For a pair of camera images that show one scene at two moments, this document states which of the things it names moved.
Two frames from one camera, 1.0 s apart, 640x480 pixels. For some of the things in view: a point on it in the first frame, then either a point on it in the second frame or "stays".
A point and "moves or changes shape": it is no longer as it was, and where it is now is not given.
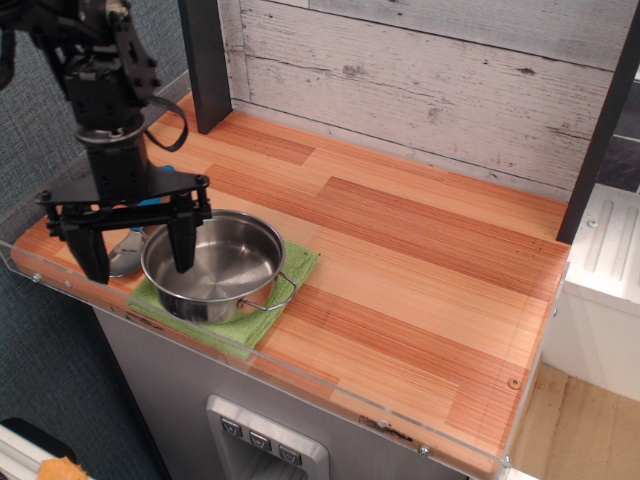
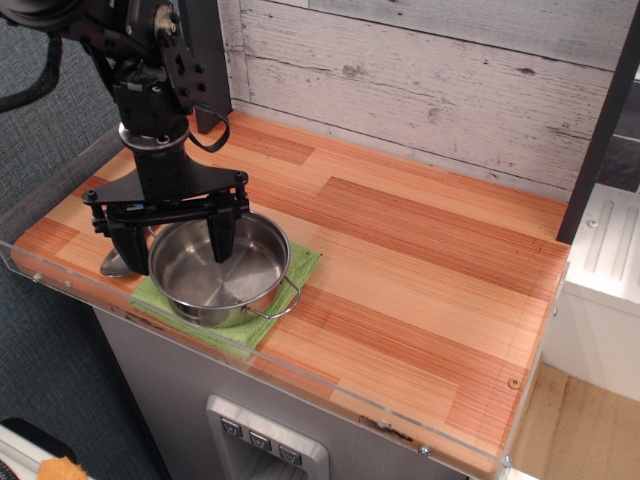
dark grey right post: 605,129 stays
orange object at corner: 60,468 stays
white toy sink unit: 594,329 stays
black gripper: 127,192 to 169,188
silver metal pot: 238,260 moves or changes shape
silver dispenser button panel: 253,446 stays
